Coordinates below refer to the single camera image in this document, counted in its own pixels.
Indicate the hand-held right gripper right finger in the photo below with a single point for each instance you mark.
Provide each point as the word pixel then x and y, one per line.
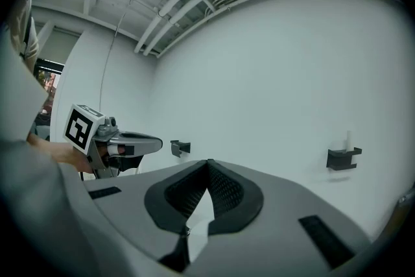
pixel 275 211

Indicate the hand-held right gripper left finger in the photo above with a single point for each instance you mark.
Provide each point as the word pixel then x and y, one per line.
pixel 136 204

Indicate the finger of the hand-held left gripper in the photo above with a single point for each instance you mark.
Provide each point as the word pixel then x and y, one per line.
pixel 142 142

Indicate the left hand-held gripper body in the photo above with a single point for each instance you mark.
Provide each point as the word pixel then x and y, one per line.
pixel 81 128

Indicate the person's left forearm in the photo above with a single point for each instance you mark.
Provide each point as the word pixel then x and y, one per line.
pixel 45 144

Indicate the person's left hand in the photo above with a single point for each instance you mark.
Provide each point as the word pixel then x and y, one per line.
pixel 78 160

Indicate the black framed window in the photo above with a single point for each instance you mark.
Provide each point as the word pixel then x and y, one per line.
pixel 48 81

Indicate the grey roller blind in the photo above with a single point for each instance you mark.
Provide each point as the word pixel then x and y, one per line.
pixel 60 42

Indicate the white plastic tube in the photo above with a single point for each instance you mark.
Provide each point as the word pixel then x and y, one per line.
pixel 349 139

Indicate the person's beige shirt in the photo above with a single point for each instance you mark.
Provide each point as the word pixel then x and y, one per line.
pixel 21 29

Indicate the black wall holder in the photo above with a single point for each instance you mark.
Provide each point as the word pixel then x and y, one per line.
pixel 342 159
pixel 179 147

